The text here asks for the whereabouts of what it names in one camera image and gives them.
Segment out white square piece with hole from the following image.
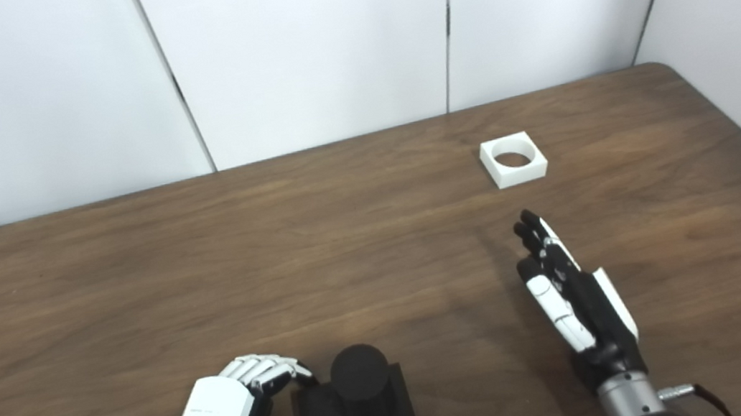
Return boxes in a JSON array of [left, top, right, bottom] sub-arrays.
[[477, 129, 550, 192]]

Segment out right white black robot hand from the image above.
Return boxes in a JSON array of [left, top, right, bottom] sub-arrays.
[[509, 196, 649, 396]]

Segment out black peg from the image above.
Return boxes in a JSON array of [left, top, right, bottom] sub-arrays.
[[284, 337, 417, 416]]

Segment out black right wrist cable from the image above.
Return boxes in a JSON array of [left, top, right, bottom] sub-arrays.
[[657, 377, 734, 416]]

